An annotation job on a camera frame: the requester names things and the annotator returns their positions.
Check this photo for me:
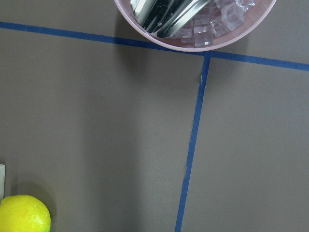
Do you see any yellow lemon near board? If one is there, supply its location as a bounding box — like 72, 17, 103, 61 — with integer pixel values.
0, 195, 51, 232

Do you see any pink bowl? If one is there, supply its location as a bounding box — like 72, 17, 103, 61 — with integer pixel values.
114, 0, 276, 53

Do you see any metal scoop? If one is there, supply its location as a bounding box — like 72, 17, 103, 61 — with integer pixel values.
129, 0, 210, 38

